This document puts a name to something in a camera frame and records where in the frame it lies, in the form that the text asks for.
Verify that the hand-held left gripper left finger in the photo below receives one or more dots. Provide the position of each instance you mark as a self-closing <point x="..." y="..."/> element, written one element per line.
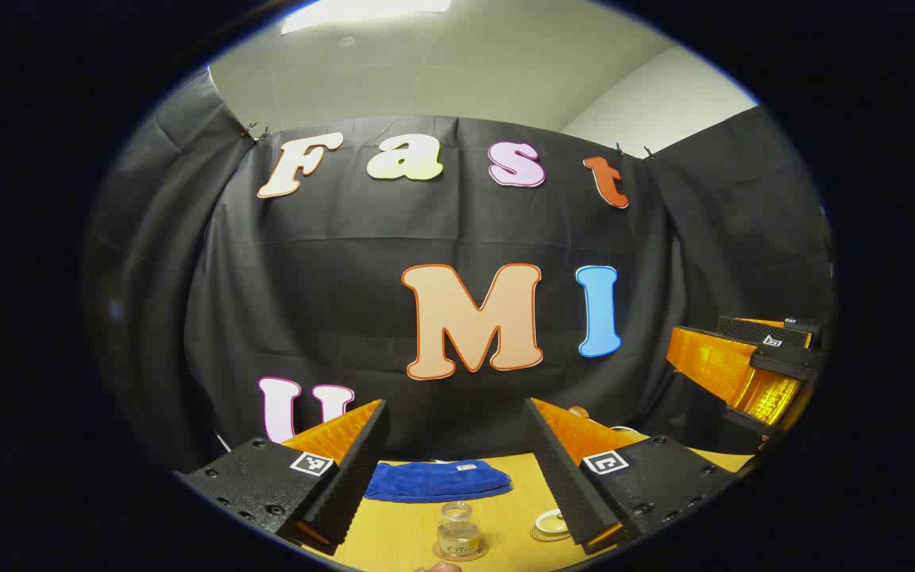
<point x="346" y="477"/>

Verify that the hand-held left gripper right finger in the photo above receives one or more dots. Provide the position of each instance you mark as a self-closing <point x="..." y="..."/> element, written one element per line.
<point x="565" y="477"/>

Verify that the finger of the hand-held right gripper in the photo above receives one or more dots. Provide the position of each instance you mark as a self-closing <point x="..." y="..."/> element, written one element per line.
<point x="720" y="365"/>
<point x="759" y="328"/>

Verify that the cream ceramic teacup lid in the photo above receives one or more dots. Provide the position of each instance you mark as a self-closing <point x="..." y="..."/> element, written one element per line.
<point x="549" y="522"/>

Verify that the round cork coaster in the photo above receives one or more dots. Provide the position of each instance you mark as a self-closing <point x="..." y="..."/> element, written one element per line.
<point x="477" y="551"/>

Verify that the clear plastic water bottle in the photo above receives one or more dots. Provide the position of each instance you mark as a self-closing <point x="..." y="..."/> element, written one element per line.
<point x="458" y="528"/>

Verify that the brown toast slice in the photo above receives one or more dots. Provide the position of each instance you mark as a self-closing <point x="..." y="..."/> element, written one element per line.
<point x="578" y="412"/>

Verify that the blue folded towel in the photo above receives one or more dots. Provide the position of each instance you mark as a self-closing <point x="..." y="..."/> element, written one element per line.
<point x="434" y="481"/>

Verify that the black backdrop cloth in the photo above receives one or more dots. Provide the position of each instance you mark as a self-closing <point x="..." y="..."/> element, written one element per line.
<point x="330" y="302"/>

